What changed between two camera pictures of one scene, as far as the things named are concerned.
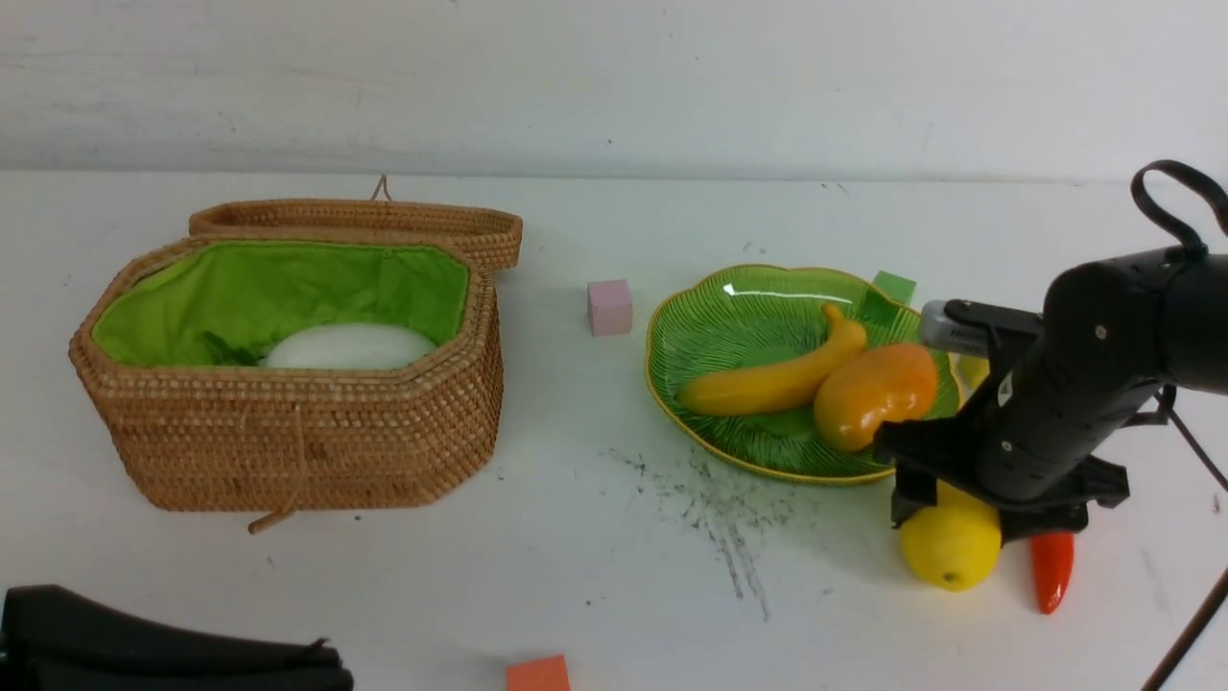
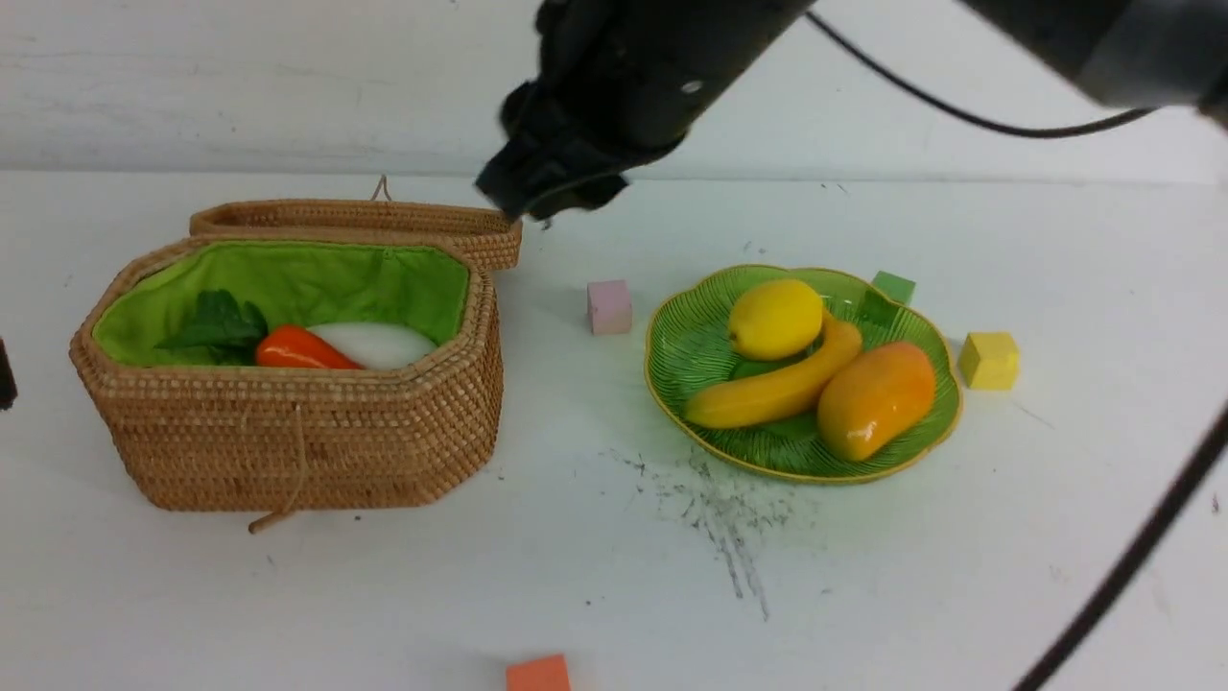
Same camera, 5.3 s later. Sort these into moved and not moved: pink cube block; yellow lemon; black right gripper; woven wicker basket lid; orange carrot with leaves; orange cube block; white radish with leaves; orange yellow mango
Moved: black right gripper; yellow lemon; orange carrot with leaves
Not moved: orange cube block; pink cube block; orange yellow mango; woven wicker basket lid; white radish with leaves
